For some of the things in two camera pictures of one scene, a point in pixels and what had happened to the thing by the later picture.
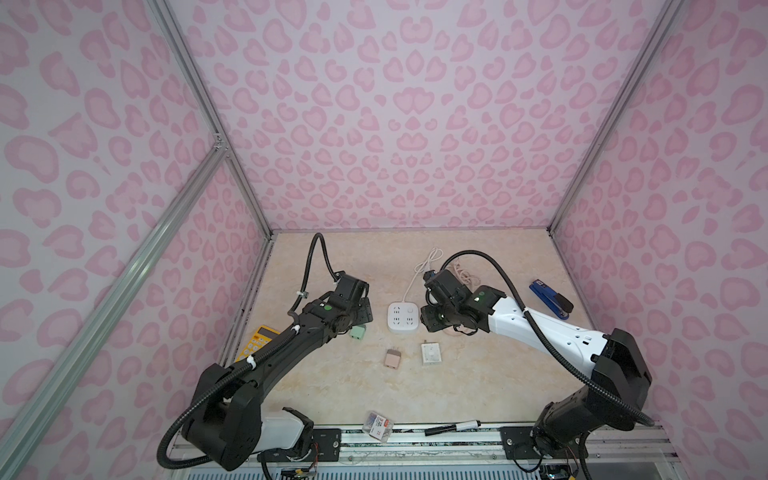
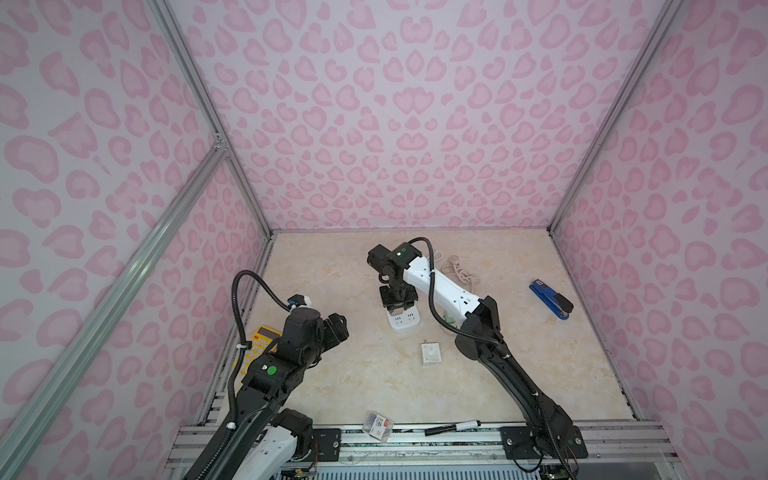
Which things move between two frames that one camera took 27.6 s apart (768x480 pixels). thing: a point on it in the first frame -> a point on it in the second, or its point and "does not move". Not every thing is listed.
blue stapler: [559, 304] does not move
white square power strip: [402, 317] does not move
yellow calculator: [261, 337] does not move
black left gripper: [367, 312] -> [331, 331]
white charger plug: [431, 353] does not move
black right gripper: [425, 319] -> [404, 301]
